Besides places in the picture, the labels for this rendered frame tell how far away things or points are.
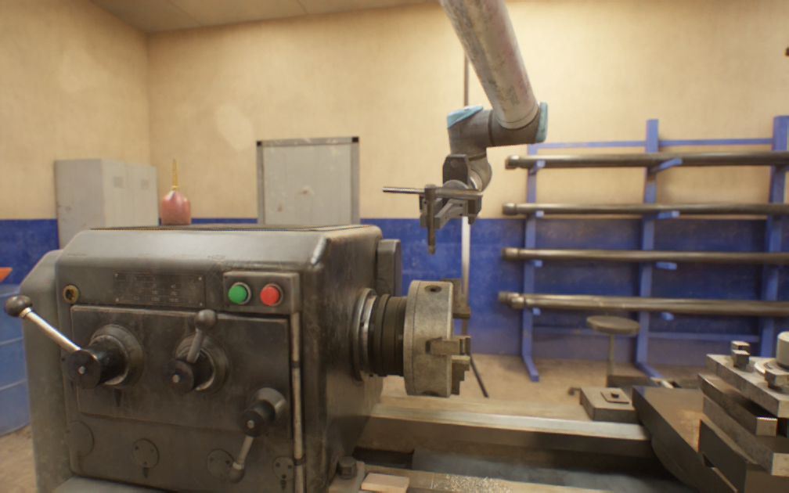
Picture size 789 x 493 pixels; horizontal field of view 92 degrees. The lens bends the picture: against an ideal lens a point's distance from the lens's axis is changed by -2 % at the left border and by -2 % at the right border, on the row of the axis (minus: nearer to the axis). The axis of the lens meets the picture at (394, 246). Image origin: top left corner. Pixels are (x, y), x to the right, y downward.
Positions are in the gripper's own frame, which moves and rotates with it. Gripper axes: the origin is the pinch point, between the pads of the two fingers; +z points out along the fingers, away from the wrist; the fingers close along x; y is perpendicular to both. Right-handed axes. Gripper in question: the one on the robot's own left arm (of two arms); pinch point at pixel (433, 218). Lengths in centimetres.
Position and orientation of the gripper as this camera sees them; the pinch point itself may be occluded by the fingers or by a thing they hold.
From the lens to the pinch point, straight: 78.5
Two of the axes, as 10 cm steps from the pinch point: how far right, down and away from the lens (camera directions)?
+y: 0.8, 9.0, 4.3
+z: -4.2, 4.2, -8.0
